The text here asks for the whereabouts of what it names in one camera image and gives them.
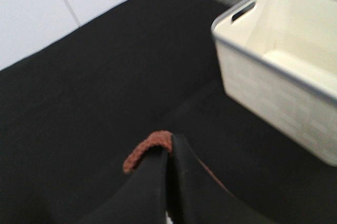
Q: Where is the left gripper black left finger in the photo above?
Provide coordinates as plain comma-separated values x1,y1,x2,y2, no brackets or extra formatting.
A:
79,147,168,223

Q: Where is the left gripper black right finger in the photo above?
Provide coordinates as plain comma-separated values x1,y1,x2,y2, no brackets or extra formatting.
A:
166,134,253,223

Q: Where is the brown microfibre towel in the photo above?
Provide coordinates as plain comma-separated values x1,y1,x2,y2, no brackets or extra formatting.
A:
123,130,230,197

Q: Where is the black table cloth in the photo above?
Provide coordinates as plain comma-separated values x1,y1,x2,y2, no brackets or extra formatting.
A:
1,0,336,223

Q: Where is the white storage bin grey rim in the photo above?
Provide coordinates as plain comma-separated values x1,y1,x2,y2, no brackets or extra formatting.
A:
211,0,336,166

